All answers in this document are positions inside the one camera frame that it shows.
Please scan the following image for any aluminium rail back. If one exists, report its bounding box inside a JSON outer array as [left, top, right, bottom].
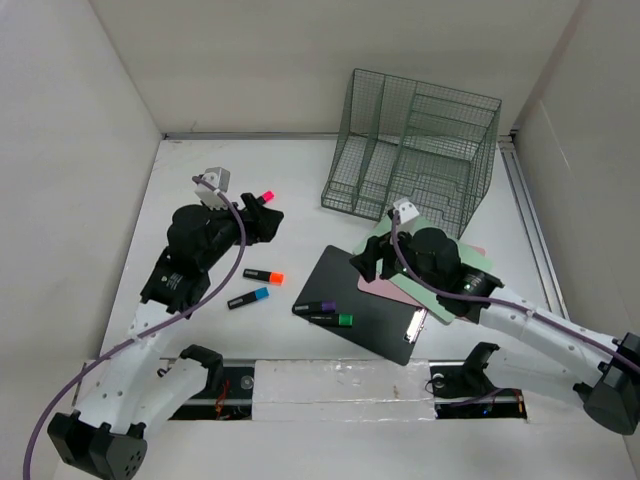
[[163, 132, 338, 141]]

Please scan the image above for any aluminium rail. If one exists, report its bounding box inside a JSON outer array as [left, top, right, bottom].
[[163, 132, 338, 141], [497, 135, 569, 319]]

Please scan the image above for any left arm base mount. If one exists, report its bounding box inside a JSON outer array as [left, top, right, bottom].
[[156, 344, 255, 421]]

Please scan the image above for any black clipboard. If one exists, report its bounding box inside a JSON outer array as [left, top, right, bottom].
[[292, 245, 427, 366]]

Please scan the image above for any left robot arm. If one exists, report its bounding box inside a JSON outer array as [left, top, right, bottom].
[[47, 193, 284, 479]]

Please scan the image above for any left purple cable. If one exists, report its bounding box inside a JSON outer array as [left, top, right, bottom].
[[22, 175, 247, 480]]

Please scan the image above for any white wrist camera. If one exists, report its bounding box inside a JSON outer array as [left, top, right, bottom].
[[393, 198, 420, 232], [193, 167, 231, 210]]

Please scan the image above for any green highlighter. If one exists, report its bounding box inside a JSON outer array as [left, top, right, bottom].
[[308, 313, 353, 328]]

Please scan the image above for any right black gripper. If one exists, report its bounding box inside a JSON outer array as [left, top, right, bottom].
[[349, 220, 441, 293]]

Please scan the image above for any pink clipboard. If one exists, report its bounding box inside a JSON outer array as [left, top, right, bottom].
[[357, 243, 493, 325]]

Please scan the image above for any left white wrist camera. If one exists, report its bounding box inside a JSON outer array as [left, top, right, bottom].
[[193, 167, 231, 210]]

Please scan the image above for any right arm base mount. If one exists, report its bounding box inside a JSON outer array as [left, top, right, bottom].
[[424, 342, 527, 420]]

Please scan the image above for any blue highlighter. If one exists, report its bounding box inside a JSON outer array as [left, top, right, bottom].
[[227, 287, 269, 310]]

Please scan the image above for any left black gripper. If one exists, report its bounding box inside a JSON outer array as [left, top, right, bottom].
[[198, 193, 281, 271]]

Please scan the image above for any pink highlighter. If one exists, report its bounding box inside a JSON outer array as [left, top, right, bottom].
[[256, 190, 275, 205]]

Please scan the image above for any purple highlighter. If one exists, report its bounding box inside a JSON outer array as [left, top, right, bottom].
[[292, 301, 336, 315]]

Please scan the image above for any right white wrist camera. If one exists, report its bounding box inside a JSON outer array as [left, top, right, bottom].
[[393, 198, 420, 232]]

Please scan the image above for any green wire mesh organizer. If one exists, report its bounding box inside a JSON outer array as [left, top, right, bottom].
[[321, 69, 502, 238]]

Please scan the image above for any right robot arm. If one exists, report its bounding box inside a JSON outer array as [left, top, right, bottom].
[[349, 228, 639, 435]]

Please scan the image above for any aluminium rail right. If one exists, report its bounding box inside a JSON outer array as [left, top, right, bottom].
[[497, 135, 569, 319]]

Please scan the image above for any orange highlighter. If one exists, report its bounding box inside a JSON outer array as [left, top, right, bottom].
[[243, 268, 285, 285]]

